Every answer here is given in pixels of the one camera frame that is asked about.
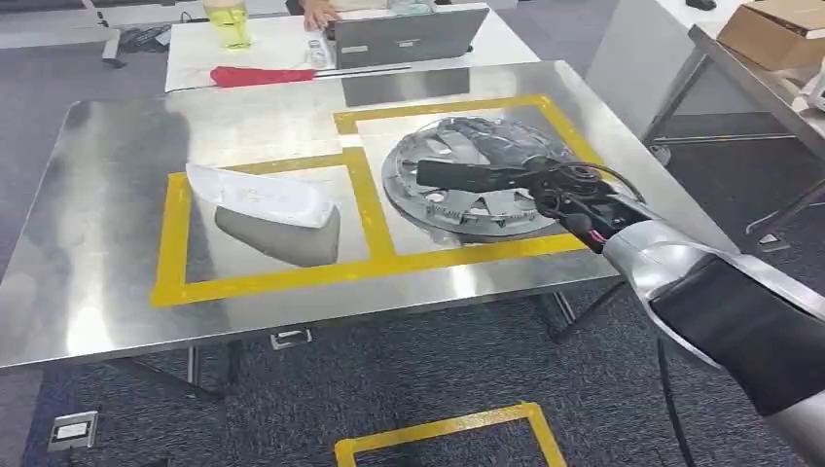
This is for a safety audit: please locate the white panel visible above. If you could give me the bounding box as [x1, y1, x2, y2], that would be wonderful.
[585, 0, 762, 140]

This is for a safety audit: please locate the black hanging arm cable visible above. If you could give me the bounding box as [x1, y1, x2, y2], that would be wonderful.
[656, 335, 699, 467]

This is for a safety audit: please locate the grey laptop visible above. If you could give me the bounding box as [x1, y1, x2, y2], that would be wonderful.
[325, 6, 491, 70]

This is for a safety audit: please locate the brown cardboard box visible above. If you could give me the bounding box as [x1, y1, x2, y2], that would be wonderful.
[716, 0, 825, 72]

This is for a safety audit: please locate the person's hand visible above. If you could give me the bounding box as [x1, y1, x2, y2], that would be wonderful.
[301, 0, 341, 32]

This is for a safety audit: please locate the steel side table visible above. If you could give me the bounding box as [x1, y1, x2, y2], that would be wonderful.
[688, 24, 825, 236]

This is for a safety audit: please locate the red duster with black handle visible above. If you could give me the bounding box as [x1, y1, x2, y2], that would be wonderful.
[209, 62, 413, 90]

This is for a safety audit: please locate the yellow-green drink bottle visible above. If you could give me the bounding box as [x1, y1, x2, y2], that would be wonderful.
[202, 0, 253, 52]

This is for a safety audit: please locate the pale curved plastic shell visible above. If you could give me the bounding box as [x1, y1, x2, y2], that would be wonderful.
[185, 162, 341, 231]

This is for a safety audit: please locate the white desk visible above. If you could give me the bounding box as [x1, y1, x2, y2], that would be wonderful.
[163, 3, 541, 93]

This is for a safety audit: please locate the silver floor outlet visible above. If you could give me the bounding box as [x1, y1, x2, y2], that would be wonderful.
[48, 411, 99, 452]

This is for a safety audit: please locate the yellow bench tape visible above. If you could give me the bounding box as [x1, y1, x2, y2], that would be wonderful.
[149, 93, 607, 308]

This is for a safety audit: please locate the black cable bundle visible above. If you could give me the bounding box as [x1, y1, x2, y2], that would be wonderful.
[119, 24, 172, 54]

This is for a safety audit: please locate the steel bench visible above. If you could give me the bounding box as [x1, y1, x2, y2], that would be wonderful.
[0, 59, 742, 404]

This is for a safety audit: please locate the silver wheel hubcap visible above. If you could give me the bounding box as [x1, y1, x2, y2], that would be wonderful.
[379, 114, 639, 246]

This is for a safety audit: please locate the yellow floor tape frame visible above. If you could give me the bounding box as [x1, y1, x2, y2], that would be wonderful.
[334, 402, 568, 467]

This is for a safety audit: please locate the white table frame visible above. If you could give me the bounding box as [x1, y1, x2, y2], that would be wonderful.
[0, 25, 126, 69]

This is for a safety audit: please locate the silver floor socket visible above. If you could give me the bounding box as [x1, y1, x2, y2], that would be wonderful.
[270, 328, 314, 351]

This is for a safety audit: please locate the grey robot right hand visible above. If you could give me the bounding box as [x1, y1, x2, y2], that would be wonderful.
[415, 118, 582, 195]

